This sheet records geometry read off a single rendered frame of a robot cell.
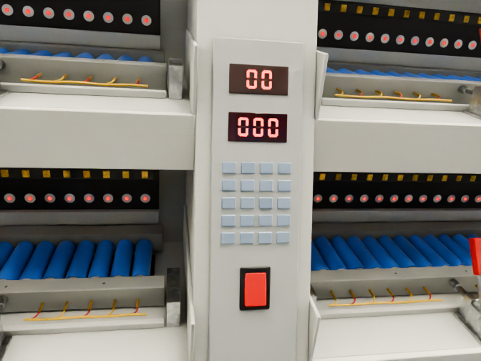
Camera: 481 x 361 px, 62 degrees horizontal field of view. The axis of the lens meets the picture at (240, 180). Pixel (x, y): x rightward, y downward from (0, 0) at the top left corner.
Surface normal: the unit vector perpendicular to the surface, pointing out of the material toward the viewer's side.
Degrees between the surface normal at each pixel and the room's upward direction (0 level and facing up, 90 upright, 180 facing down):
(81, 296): 111
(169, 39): 90
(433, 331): 21
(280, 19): 90
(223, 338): 90
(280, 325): 90
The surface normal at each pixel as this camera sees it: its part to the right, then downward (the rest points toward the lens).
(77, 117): 0.15, 0.41
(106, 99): 0.07, -0.91
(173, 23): 0.17, 0.05
